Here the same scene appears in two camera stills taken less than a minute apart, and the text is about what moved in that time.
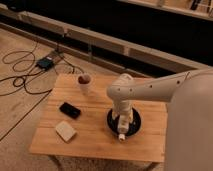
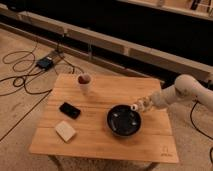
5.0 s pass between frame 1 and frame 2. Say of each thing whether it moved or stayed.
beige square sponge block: stayed
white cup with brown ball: stayed
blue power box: stayed
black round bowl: stayed
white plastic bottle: moved
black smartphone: stayed
